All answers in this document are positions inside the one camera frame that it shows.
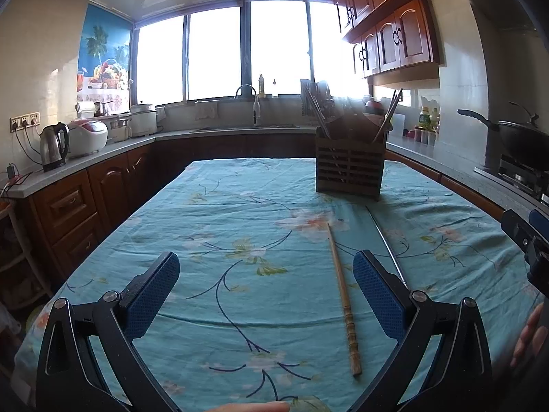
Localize brown upper kitchen cabinets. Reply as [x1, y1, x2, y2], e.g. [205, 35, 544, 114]
[328, 0, 441, 79]

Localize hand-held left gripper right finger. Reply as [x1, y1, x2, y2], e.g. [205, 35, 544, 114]
[347, 250, 494, 412]

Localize metal dish rack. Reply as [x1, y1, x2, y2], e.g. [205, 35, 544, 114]
[300, 78, 370, 117]

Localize large kitchen window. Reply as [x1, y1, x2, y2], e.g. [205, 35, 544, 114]
[133, 0, 370, 107]

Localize row of spice jars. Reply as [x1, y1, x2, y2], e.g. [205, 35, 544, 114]
[413, 126, 439, 145]

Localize white dish cloth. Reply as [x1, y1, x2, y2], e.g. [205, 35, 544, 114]
[195, 100, 220, 121]

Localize brown lower kitchen cabinets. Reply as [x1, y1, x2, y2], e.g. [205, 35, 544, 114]
[26, 133, 506, 286]

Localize wall power outlets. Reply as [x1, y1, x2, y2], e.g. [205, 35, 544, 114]
[9, 112, 42, 133]

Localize curved kitchen faucet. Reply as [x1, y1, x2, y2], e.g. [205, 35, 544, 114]
[235, 84, 262, 128]

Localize steel electric kettle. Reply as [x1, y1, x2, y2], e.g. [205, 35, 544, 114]
[39, 122, 70, 173]

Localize pink and white rice cooker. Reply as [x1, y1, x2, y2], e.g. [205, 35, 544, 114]
[66, 119, 109, 159]

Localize carved wooden chopstick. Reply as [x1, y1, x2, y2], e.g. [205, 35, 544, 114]
[327, 222, 363, 377]

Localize person's right hand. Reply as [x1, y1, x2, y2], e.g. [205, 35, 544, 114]
[510, 304, 549, 368]

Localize teal floral tablecloth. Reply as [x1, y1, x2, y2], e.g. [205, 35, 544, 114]
[11, 158, 543, 412]

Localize steel gas stove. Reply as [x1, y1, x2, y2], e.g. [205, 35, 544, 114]
[474, 154, 549, 207]

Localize black power cables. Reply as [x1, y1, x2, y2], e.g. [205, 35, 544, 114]
[0, 124, 44, 198]

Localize small white kitchen appliance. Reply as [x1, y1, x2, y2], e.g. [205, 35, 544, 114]
[107, 116, 134, 144]

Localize wooden utensil holder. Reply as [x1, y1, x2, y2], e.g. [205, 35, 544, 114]
[315, 114, 387, 202]

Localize person's left hand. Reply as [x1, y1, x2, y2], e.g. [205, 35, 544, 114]
[205, 401, 291, 412]

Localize tropical fruit wall poster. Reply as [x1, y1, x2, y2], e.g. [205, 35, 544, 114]
[76, 3, 132, 116]

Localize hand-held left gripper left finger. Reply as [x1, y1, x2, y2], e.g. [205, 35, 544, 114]
[36, 251, 181, 412]

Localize black wok with lid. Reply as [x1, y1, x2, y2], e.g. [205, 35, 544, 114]
[457, 102, 549, 160]

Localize brown kitchen cabinets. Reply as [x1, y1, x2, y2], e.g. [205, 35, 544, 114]
[328, 0, 441, 79]
[26, 133, 506, 286]

